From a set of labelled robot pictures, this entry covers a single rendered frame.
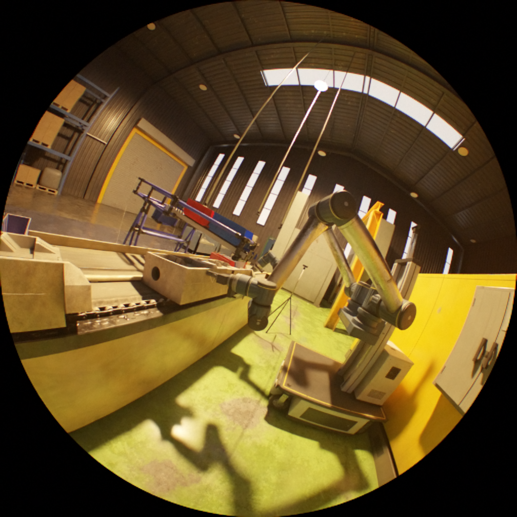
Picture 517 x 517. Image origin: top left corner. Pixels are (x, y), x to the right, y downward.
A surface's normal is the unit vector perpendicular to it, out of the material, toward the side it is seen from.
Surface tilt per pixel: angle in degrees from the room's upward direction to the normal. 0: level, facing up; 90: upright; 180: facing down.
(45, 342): 90
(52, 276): 80
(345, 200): 90
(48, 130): 90
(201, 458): 0
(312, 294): 90
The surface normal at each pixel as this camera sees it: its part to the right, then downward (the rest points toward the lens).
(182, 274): -0.29, -0.07
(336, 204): -0.07, 0.12
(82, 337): 0.87, 0.41
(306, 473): 0.41, -0.91
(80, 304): 0.95, 0.09
